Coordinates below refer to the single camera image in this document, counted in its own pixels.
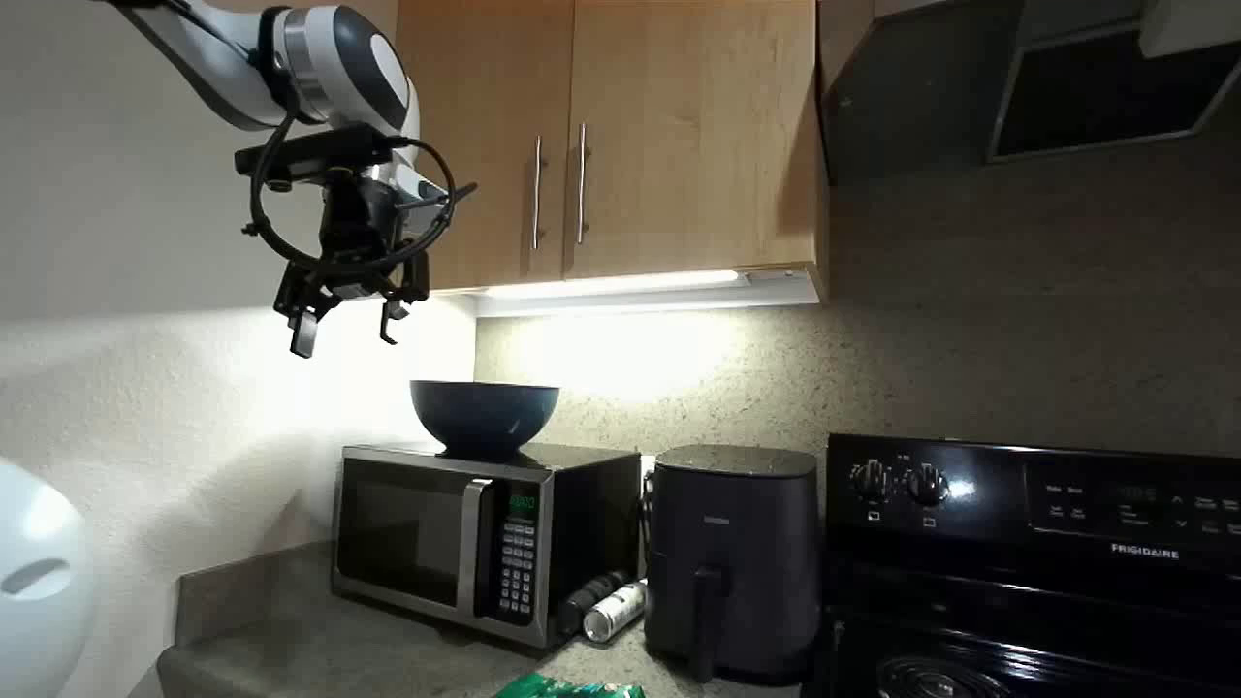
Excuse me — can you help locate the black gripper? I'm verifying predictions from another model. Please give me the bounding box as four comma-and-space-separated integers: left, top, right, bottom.
272, 162, 455, 360

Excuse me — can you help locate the dark blue bowl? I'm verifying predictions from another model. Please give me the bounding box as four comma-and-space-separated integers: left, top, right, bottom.
406, 376, 561, 462

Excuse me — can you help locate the black steel microwave oven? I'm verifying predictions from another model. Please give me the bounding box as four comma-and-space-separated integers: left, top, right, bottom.
325, 444, 648, 653

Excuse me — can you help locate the wooden cabinet door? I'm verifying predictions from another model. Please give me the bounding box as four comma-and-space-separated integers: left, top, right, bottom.
566, 0, 822, 278
391, 0, 574, 290

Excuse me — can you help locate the under cabinet light strip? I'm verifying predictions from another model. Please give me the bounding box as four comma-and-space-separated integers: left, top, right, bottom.
468, 264, 825, 321

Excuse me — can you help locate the dark lying bottle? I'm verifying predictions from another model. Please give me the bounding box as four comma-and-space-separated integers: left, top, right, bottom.
553, 566, 632, 638

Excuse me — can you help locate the white lying bottle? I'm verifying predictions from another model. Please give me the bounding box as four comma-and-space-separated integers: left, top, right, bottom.
579, 579, 650, 647

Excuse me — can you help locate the green snack bag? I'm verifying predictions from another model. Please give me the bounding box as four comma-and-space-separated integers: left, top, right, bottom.
493, 666, 648, 698

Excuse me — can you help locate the black air fryer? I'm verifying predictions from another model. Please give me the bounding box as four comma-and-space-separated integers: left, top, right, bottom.
640, 444, 825, 687

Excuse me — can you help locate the black electric stove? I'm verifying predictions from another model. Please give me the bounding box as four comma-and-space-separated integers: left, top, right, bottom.
812, 432, 1241, 698

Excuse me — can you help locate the dark range hood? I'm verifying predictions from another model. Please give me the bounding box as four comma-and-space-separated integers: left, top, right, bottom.
825, 0, 1241, 185

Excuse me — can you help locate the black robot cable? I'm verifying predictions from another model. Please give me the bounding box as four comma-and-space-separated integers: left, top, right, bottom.
241, 114, 481, 283

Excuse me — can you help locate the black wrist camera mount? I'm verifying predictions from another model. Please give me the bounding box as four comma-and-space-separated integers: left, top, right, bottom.
231, 123, 397, 185

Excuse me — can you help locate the metal cabinet door handle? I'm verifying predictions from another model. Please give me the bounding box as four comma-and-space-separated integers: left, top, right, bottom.
570, 119, 595, 250
528, 132, 550, 256

